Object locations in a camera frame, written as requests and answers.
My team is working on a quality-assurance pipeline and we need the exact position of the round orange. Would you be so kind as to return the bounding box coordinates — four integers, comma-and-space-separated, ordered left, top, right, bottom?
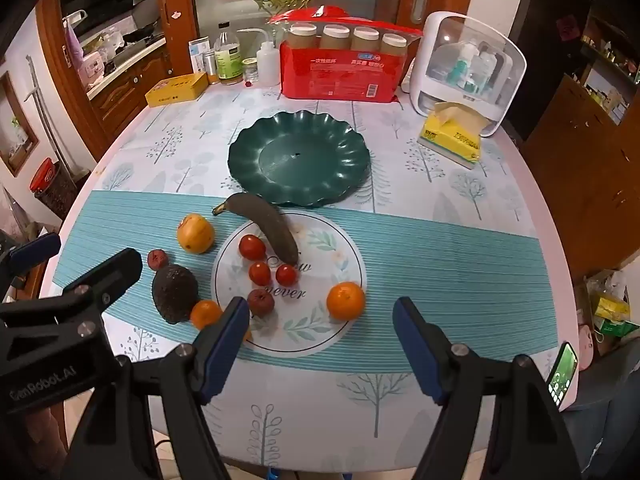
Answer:
326, 282, 366, 322

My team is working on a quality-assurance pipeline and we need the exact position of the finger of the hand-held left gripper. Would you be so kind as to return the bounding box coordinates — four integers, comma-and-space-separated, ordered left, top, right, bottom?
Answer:
60, 247, 144, 318
0, 232, 62, 287

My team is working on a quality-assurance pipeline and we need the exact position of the smartphone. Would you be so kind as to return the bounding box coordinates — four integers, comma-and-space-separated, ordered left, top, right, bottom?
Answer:
547, 341, 578, 408

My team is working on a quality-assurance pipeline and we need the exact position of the teal striped placemat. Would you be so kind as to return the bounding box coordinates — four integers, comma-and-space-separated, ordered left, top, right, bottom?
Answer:
52, 191, 560, 361

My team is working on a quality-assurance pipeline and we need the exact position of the wooden window frame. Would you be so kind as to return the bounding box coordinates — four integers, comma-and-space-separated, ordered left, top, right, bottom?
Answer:
0, 72, 40, 171

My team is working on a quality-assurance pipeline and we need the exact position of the yellow green bag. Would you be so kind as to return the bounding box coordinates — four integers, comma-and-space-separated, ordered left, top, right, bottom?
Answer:
590, 287, 632, 337

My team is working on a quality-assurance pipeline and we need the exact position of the dark green scalloped plate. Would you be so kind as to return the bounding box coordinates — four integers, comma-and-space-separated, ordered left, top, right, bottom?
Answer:
228, 111, 372, 208

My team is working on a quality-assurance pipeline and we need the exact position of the yellow tissue pack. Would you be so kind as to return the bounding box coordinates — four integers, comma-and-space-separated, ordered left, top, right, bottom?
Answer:
417, 101, 488, 170

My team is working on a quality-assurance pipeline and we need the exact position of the small tangerine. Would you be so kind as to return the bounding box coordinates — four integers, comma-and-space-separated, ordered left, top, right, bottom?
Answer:
190, 300, 223, 331

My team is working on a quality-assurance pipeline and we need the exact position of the wooden kitchen cabinet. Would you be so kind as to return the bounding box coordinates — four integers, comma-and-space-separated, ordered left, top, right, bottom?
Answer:
87, 40, 171, 131

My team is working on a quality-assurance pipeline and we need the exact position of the glass bottle green label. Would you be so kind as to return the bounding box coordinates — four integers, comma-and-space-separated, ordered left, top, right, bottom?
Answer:
214, 22, 243, 86

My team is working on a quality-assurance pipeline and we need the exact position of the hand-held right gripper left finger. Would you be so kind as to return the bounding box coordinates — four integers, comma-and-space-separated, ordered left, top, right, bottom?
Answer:
67, 296, 251, 480

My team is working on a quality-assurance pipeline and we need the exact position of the blue and white carton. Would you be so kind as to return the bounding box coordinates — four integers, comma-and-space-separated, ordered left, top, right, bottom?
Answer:
188, 37, 213, 76

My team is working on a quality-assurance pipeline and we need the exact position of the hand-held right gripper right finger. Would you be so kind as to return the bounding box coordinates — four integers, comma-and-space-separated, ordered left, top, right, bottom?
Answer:
392, 296, 583, 480

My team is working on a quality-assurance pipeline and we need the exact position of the white squeeze bottle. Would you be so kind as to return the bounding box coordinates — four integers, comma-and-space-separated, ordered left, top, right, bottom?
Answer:
237, 27, 282, 86

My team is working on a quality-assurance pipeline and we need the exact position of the white sterilizer cabinet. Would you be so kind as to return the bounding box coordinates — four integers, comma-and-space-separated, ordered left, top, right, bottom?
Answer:
410, 11, 527, 138

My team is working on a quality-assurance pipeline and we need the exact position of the yellow cardboard box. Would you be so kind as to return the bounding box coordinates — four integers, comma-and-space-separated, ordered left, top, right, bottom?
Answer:
145, 71, 208, 107

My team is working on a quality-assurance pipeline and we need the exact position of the overripe dark banana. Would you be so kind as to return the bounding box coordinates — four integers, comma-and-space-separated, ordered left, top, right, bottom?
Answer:
212, 192, 299, 266

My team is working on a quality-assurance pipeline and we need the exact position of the red paper cup package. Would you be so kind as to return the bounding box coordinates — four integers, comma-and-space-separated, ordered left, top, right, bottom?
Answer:
270, 4, 423, 104

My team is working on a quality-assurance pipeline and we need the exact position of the dark avocado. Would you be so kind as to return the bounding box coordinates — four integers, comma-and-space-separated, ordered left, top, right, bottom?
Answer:
151, 263, 200, 325

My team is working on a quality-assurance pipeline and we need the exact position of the yellowish orange with stem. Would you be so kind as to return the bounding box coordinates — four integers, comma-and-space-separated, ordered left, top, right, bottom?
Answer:
176, 213, 216, 255

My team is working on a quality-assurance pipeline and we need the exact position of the brown bin red lid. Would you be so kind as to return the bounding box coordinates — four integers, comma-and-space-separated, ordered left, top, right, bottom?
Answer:
30, 157, 78, 221

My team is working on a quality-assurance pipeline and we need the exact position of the purple cloth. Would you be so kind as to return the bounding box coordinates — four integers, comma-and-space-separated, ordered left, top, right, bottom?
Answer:
65, 25, 83, 63

